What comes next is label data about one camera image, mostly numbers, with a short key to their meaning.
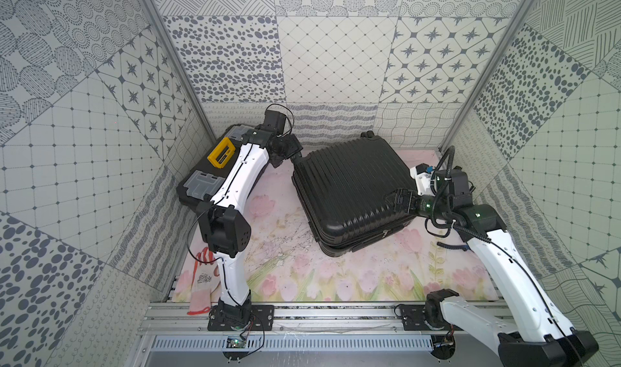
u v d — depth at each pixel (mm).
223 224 492
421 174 647
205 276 806
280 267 854
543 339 366
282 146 779
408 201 623
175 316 758
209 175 878
